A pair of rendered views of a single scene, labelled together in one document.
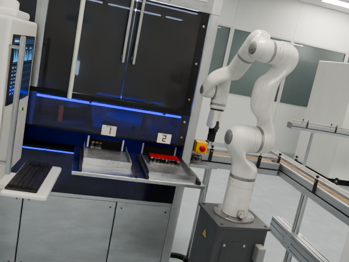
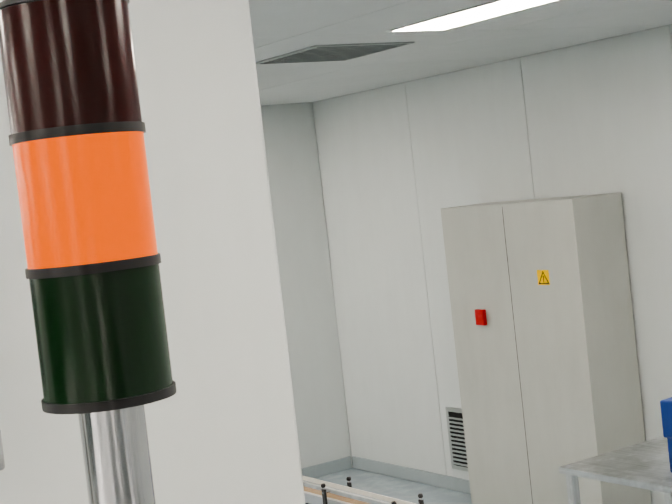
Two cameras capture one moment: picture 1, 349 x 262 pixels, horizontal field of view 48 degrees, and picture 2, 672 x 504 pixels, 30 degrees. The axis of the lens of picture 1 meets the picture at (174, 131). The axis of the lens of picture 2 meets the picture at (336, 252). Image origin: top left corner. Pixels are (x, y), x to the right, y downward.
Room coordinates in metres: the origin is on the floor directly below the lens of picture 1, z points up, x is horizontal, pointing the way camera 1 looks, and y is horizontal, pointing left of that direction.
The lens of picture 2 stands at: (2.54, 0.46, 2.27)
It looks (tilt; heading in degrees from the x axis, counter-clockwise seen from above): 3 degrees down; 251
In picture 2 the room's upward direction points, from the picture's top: 6 degrees counter-clockwise
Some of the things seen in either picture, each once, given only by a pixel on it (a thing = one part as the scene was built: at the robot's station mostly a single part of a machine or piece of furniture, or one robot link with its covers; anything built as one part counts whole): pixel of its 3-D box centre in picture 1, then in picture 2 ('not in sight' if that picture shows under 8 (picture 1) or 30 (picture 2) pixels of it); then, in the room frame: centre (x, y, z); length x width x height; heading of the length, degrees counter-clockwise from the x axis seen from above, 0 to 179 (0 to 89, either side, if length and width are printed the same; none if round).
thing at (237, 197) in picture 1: (237, 196); not in sight; (1.72, -0.34, 0.95); 0.19 x 0.19 x 0.18
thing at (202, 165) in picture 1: (197, 163); not in sight; (2.48, -0.19, 0.87); 0.14 x 0.13 x 0.02; 14
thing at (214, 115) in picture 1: (215, 117); not in sight; (2.06, -0.20, 1.25); 0.10 x 0.08 x 0.11; 14
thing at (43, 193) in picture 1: (25, 179); not in sight; (1.84, 0.68, 0.79); 0.45 x 0.28 x 0.03; 9
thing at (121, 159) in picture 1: (106, 154); not in sight; (2.18, 0.36, 0.90); 0.34 x 0.26 x 0.04; 14
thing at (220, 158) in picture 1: (231, 157); not in sight; (2.65, -0.42, 0.92); 0.69 x 0.16 x 0.16; 104
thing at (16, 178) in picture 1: (31, 174); not in sight; (1.84, 0.66, 0.82); 0.40 x 0.14 x 0.02; 9
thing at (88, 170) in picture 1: (135, 166); not in sight; (2.15, 0.18, 0.87); 0.70 x 0.48 x 0.02; 104
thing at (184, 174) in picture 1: (166, 167); not in sight; (2.15, 0.00, 0.90); 0.34 x 0.26 x 0.04; 14
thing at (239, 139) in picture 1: (242, 151); not in sight; (1.71, -0.31, 1.16); 0.19 x 0.12 x 0.24; 114
